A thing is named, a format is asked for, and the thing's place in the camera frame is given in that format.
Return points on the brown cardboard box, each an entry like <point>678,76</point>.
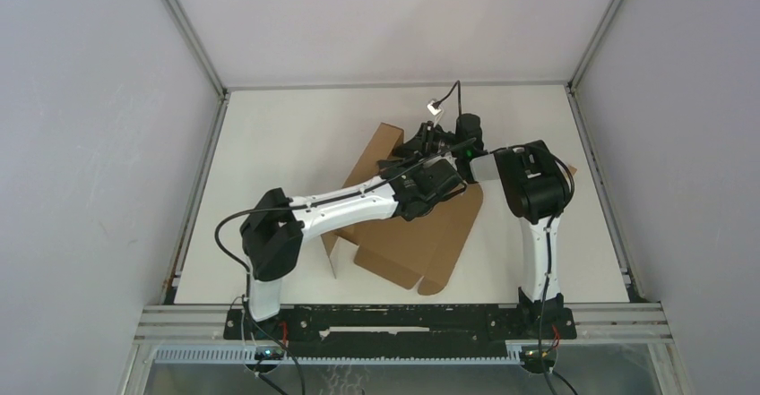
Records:
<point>420,254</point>

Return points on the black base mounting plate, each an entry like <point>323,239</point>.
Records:
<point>426,330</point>

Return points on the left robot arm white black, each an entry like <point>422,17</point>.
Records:
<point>273,233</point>

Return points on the white toothed cable duct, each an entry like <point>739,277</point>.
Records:
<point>238,355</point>

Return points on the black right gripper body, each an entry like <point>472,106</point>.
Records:
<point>430,140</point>

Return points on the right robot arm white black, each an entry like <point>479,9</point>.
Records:
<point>537,188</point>

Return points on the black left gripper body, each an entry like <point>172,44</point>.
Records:
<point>402,166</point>

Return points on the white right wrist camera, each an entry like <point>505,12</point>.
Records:
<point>434,107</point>

